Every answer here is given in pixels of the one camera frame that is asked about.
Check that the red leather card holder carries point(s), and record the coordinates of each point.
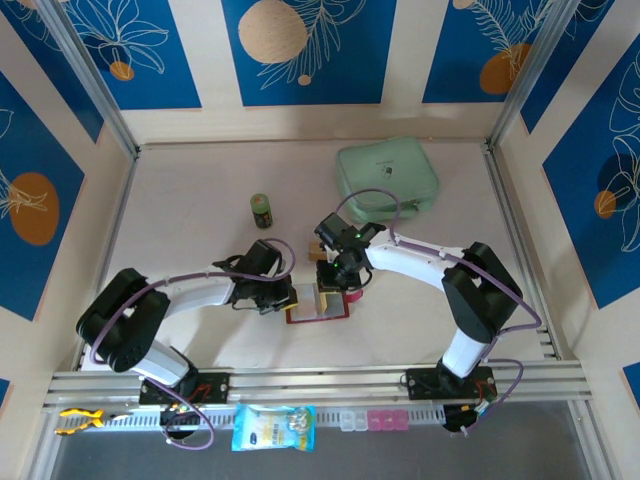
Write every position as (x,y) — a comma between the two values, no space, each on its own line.
(304,305)

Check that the gold VIP card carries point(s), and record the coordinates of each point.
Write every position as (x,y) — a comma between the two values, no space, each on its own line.
(315,251)

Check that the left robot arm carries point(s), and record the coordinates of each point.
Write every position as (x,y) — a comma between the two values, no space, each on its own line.
(125,325)

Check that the small green bottle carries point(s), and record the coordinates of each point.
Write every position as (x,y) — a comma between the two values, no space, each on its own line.
(261,212)

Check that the mint green zip pouch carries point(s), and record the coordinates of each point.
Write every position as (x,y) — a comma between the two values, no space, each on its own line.
(385,165)

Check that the blue snack packet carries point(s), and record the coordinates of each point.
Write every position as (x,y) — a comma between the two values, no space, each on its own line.
(272,427)

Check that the clear pill box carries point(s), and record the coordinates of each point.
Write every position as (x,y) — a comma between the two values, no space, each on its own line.
(352,421)

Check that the pink pill box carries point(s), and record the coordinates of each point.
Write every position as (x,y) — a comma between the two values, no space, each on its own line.
(387,420)

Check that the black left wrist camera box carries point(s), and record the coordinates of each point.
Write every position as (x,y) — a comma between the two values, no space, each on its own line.
(262,257)

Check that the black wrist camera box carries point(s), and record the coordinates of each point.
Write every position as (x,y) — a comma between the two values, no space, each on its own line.
(330,227)
(262,257)

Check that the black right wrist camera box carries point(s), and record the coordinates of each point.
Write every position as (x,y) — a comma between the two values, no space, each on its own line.
(330,227)

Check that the wide aluminium base rail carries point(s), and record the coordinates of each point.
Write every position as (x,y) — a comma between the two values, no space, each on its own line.
(320,385)

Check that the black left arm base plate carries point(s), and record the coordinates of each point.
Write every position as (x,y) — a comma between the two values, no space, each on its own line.
(222,385)

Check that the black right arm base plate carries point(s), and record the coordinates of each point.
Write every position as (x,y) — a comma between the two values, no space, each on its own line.
(420,384)

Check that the aluminium side rail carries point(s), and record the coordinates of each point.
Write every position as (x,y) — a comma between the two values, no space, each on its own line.
(502,180)
(117,225)

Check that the aluminium corner post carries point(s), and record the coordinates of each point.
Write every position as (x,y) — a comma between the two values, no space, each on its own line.
(529,75)
(92,75)

